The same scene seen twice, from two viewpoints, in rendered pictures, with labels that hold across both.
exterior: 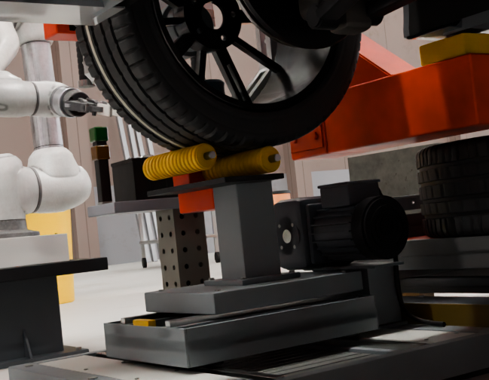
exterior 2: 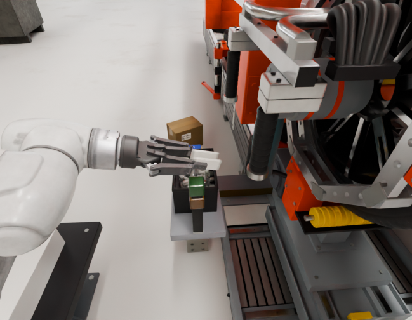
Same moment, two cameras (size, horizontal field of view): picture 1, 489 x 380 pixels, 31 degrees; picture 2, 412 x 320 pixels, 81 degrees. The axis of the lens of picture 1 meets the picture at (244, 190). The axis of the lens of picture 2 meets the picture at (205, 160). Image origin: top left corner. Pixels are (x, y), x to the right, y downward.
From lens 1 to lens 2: 2.42 m
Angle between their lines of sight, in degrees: 69
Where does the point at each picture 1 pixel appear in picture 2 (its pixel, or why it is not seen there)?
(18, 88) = (65, 179)
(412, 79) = not seen: hidden behind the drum
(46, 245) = (49, 253)
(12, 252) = (34, 290)
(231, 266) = (335, 238)
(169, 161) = (360, 221)
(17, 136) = not seen: outside the picture
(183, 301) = (358, 285)
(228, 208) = not seen: hidden behind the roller
